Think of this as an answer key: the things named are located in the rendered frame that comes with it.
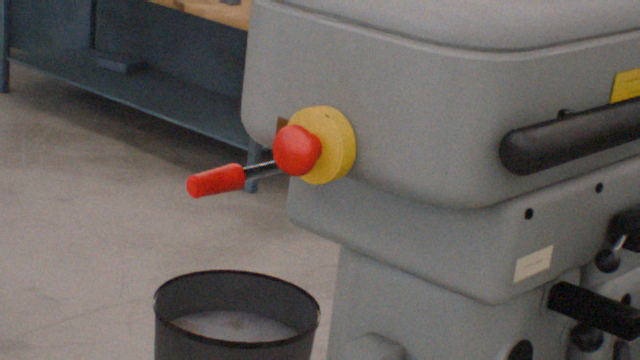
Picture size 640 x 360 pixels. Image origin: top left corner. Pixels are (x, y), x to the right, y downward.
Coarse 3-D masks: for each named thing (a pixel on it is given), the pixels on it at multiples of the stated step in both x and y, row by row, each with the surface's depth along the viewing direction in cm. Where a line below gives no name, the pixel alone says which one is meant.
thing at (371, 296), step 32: (352, 256) 111; (352, 288) 111; (384, 288) 108; (416, 288) 106; (544, 288) 109; (352, 320) 112; (384, 320) 109; (416, 320) 107; (448, 320) 105; (480, 320) 104; (512, 320) 105; (544, 320) 110; (416, 352) 107; (448, 352) 105; (480, 352) 105; (512, 352) 106; (544, 352) 112
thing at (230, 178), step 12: (216, 168) 99; (228, 168) 99; (240, 168) 100; (252, 168) 102; (264, 168) 103; (276, 168) 104; (192, 180) 97; (204, 180) 97; (216, 180) 98; (228, 180) 99; (240, 180) 100; (192, 192) 97; (204, 192) 97; (216, 192) 98; (228, 192) 100
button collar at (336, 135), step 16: (304, 112) 91; (320, 112) 90; (336, 112) 91; (320, 128) 90; (336, 128) 89; (336, 144) 89; (352, 144) 90; (320, 160) 91; (336, 160) 90; (352, 160) 91; (304, 176) 92; (320, 176) 91; (336, 176) 91
